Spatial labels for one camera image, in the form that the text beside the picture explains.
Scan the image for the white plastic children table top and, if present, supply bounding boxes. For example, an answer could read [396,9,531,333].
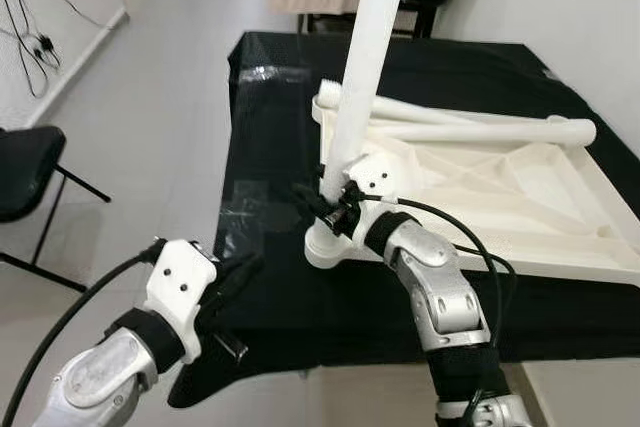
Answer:
[303,97,640,286]

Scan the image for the black cable bundle with plug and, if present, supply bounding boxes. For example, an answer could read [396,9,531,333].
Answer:
[0,0,106,98]

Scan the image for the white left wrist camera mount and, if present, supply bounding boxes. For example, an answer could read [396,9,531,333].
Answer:
[143,238,219,364]

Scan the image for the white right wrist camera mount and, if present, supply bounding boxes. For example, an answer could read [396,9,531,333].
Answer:
[343,152,403,238]

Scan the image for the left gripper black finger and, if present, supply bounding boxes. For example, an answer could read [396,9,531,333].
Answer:
[205,250,265,298]

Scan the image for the white plastic table leg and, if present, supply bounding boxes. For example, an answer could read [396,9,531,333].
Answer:
[316,82,481,128]
[372,117,598,148]
[318,0,414,203]

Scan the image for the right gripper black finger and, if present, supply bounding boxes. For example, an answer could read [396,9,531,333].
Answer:
[292,182,339,223]

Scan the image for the black folding chair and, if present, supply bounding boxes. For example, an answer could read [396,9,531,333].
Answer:
[0,125,113,295]

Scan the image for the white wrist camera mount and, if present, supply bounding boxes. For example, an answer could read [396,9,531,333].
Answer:
[143,238,219,364]
[343,152,403,238]

